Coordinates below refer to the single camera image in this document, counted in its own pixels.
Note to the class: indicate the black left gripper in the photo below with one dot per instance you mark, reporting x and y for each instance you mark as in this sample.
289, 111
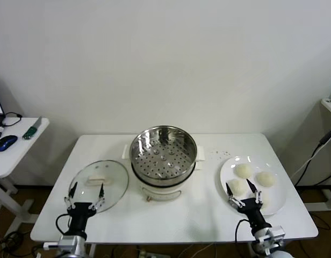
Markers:
79, 215

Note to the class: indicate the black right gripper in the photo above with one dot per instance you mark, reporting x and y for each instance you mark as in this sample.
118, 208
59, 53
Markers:
251, 211

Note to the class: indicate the white steamed baozi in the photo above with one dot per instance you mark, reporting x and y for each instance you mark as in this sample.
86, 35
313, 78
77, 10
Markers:
266, 201
244, 170
238, 186
266, 178

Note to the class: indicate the round glass pot lid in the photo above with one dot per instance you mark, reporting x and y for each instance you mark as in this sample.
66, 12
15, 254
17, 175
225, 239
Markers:
114, 185

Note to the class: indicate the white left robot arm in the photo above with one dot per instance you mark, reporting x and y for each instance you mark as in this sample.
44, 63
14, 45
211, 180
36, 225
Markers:
79, 251

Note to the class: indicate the perforated steel steamer basket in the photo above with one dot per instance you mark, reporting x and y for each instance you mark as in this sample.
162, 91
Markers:
154, 166

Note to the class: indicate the white oval plate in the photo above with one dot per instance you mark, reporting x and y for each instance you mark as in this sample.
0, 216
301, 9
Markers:
278, 193

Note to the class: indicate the white side table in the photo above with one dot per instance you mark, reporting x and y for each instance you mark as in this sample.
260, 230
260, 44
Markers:
20, 153

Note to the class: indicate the white power strip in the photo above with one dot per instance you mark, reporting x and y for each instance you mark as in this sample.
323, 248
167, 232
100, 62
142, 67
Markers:
149, 254

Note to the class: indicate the blue computer mouse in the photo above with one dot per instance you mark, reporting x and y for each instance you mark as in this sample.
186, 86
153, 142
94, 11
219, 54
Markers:
5, 142

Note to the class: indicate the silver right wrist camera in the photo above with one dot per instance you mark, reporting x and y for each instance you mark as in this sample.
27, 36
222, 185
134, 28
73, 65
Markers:
266, 236

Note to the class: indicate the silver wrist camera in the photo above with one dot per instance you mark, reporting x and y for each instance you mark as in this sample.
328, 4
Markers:
266, 236
66, 242

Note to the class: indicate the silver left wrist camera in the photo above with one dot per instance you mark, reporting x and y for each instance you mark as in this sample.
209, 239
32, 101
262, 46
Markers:
66, 242

